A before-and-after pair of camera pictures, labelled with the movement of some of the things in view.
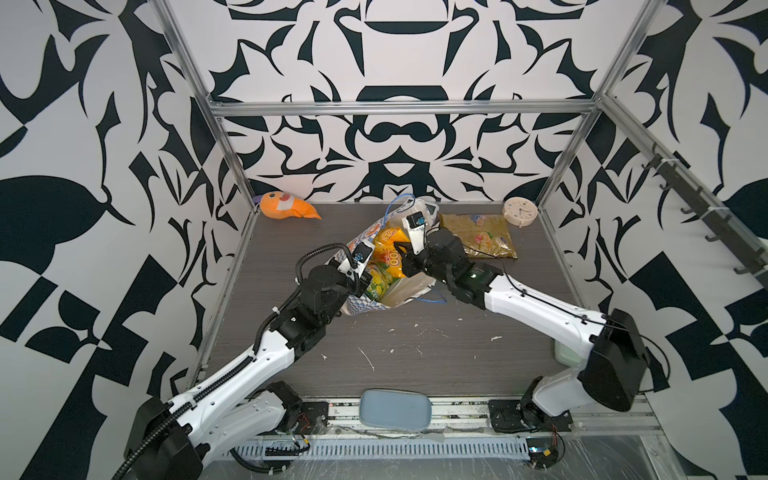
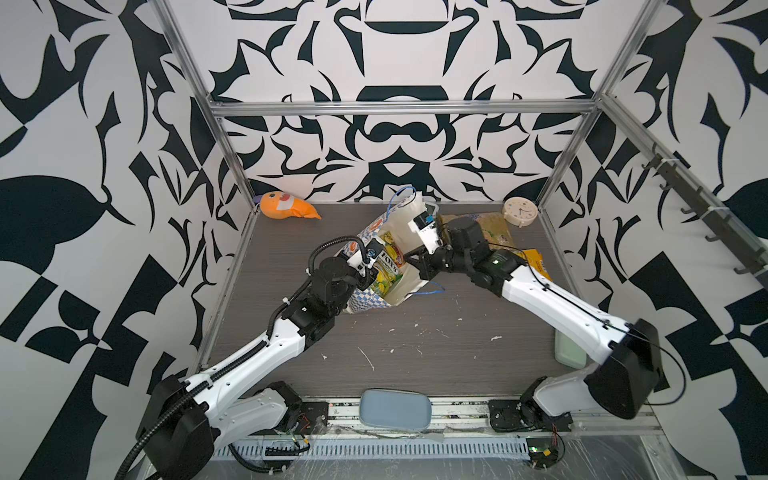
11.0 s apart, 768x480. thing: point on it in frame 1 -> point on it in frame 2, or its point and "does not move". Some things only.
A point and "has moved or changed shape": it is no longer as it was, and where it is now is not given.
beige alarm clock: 519,211 does not move
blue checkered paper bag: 403,288 has moved or changed shape
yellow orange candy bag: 385,252 -> 533,257
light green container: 566,355 does not move
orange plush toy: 277,205 does not move
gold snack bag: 483,235 does not move
